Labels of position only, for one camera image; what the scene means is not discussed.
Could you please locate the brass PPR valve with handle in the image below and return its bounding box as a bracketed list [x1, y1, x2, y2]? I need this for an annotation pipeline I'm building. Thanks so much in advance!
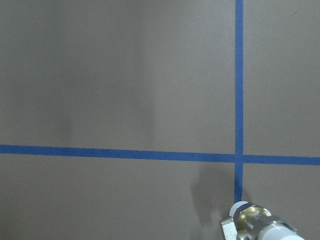
[220, 201, 302, 240]

